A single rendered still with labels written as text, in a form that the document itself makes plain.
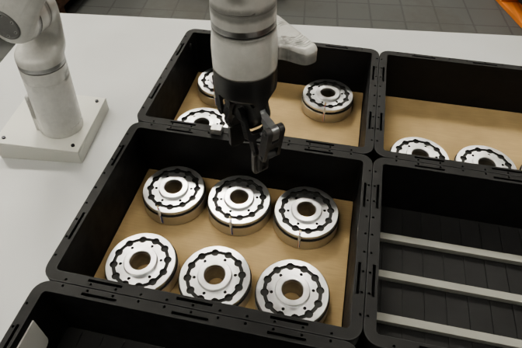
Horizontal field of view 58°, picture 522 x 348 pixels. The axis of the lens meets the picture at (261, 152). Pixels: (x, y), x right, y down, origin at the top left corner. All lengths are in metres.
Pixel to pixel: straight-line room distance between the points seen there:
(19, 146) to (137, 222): 0.43
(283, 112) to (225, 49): 0.47
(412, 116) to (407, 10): 2.18
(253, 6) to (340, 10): 2.59
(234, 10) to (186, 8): 2.59
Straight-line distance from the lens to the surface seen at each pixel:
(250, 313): 0.58
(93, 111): 1.17
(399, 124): 0.97
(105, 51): 1.44
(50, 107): 1.06
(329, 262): 0.74
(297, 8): 3.04
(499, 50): 1.53
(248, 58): 0.50
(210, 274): 0.71
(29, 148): 1.13
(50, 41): 1.02
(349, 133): 0.93
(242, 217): 0.74
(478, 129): 1.01
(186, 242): 0.76
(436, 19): 3.11
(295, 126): 0.93
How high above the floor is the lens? 1.46
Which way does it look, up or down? 46 degrees down
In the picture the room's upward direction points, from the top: straight up
